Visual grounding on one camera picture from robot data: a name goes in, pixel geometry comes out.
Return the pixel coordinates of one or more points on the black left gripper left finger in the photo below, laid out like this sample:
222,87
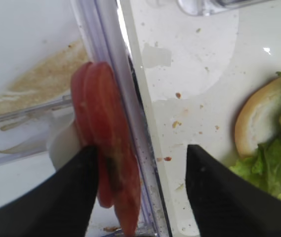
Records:
59,207

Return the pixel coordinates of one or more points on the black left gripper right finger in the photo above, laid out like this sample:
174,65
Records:
225,205

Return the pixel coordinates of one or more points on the red tomato slices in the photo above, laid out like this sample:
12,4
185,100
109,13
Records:
101,121

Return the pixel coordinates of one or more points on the clear tomato channel holder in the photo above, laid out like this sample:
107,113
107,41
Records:
30,131

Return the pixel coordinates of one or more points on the bottom bun slice on tray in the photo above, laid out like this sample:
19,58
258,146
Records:
259,120

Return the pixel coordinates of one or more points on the white rectangular metal tray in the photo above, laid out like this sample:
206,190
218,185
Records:
194,75

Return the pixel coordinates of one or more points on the clear plastic salad box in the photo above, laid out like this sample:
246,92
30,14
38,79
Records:
211,7

